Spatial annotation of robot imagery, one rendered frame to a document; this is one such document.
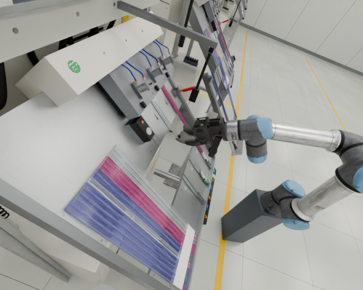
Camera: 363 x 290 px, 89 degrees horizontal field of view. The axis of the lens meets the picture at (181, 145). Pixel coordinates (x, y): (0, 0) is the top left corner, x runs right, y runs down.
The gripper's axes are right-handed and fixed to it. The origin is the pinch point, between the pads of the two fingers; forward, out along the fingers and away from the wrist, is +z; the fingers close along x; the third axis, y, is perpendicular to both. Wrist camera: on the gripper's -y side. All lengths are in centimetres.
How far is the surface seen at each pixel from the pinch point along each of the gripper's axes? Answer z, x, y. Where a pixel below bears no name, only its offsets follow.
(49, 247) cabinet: 42, 47, -10
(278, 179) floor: -46, -96, -146
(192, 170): -2.0, 3.4, -16.5
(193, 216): -3.8, 20.4, -26.3
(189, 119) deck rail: 1.7, -19.0, -3.3
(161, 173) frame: 38, -22, -49
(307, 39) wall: -191, -760, -202
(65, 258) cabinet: 36, 48, -14
